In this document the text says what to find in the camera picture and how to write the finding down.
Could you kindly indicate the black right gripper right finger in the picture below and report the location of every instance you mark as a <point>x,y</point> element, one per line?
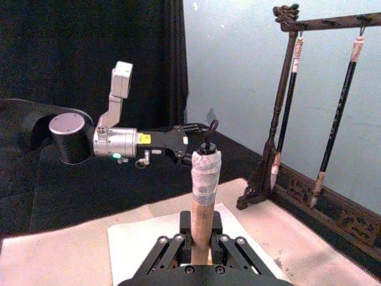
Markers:
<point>216,229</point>

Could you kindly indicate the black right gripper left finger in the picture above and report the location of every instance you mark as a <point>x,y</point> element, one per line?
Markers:
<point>186,226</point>

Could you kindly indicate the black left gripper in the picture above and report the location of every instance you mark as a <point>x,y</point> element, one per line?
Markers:
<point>162,143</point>

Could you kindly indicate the wooden brush with taped end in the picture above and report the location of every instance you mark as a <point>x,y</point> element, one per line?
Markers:
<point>205,184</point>

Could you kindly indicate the white paper sheet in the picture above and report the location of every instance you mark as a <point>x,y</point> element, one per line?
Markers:
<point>131,238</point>

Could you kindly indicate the dark carved wooden brush rack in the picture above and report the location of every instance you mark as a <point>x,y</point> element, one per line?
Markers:
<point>281,98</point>

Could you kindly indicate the black table cloth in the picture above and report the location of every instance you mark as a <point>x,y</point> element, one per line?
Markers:
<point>89,193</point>

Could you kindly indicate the pale beige felt mat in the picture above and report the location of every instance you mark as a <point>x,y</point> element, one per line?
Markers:
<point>44,256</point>

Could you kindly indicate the black backdrop curtain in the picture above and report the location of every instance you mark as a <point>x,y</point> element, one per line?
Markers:
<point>59,44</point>

